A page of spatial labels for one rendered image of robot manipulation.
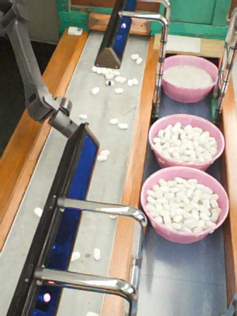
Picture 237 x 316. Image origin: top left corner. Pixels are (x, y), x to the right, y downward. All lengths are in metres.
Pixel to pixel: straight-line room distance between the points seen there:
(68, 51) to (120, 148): 0.66
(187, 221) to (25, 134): 0.64
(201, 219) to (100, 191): 0.32
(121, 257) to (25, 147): 0.54
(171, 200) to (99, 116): 0.47
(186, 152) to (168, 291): 0.50
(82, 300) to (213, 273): 0.39
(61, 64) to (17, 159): 0.60
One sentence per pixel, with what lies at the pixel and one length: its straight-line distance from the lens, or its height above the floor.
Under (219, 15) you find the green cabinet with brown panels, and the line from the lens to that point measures 2.03.
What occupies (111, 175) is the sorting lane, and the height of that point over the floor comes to 0.74.
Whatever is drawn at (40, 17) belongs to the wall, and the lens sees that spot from 3.30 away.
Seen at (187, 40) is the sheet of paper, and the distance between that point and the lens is 2.02.
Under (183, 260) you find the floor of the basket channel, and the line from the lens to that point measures 1.23.
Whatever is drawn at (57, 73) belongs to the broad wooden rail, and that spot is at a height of 0.76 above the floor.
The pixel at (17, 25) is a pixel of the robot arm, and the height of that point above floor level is 1.06.
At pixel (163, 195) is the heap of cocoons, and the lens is 1.31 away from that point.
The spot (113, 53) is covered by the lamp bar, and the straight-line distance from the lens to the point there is 1.24.
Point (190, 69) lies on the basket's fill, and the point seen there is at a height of 0.73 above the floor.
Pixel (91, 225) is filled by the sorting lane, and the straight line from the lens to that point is 1.20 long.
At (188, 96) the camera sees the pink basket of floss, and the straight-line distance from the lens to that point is 1.74.
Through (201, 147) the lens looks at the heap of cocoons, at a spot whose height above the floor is 0.74.
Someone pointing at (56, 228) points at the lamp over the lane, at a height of 1.10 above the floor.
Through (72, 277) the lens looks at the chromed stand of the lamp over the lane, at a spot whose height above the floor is 1.12.
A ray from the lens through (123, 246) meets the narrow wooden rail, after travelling 1.13.
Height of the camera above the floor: 1.71
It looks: 45 degrees down
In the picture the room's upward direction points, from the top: 3 degrees clockwise
